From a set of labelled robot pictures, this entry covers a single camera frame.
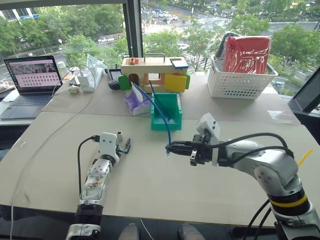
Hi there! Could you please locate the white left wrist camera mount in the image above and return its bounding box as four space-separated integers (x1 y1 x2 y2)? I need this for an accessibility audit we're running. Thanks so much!
98 132 121 164

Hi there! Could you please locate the red plastic bag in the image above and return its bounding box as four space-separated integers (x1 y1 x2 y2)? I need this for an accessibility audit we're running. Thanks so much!
222 35 272 75

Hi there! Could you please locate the white perforated plastic basket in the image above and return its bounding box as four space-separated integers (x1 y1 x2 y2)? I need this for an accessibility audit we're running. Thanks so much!
207 55 279 100

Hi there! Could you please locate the blue cable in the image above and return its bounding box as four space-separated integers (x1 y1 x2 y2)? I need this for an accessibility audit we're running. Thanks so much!
149 79 173 157

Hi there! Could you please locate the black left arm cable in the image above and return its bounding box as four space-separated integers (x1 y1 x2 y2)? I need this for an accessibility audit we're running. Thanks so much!
77 135 101 201

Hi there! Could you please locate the white cable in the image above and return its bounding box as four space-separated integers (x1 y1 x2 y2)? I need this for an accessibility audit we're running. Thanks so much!
9 64 98 240

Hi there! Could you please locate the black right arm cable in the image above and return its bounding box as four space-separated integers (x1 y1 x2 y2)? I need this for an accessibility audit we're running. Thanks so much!
204 132 295 164

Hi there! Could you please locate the clear plastic cup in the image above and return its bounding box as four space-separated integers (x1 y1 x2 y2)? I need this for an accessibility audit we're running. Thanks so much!
55 60 69 76

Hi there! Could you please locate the white power adapter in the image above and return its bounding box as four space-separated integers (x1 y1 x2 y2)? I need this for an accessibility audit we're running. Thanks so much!
78 70 97 93

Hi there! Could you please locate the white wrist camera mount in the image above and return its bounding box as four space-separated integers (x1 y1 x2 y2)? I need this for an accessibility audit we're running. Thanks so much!
195 112 221 168
98 132 121 164

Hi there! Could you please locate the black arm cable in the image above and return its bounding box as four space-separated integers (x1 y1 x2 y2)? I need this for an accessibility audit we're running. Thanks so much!
77 135 101 201
204 132 295 164

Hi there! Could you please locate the wooden latch box toy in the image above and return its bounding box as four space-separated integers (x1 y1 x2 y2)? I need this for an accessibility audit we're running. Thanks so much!
118 52 191 95

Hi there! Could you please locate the thin white string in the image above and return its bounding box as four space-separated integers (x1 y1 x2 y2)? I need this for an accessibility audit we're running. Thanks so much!
139 218 154 240

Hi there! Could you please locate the green plastic bin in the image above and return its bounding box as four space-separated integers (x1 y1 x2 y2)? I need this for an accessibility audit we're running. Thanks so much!
150 92 183 132

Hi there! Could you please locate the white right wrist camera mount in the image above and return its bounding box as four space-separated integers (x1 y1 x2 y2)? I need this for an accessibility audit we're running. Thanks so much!
195 112 221 168

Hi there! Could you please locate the dark window frame post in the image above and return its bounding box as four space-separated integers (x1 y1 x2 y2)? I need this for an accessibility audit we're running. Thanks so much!
121 0 144 66

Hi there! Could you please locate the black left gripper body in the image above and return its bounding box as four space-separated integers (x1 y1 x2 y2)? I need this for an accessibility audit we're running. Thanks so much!
115 143 127 158

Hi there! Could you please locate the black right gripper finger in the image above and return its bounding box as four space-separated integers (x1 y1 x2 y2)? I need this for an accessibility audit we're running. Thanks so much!
165 145 194 158
169 140 194 149

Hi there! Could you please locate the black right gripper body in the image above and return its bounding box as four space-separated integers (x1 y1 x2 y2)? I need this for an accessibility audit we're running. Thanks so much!
189 134 214 167

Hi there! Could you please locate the black monitor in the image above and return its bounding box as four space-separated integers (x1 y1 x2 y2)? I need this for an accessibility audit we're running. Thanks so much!
287 66 320 121

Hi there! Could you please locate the open laptop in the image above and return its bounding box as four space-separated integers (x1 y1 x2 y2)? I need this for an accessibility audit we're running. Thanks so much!
0 55 64 120

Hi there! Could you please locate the clear plastic bag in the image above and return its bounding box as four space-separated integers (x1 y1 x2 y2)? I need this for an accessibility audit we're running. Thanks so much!
85 52 109 76

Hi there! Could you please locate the black handheld controller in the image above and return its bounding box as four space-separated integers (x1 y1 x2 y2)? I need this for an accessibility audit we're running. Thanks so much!
107 66 124 91

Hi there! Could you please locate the purple tissue pack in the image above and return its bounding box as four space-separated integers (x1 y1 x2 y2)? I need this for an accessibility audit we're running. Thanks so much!
123 83 152 117

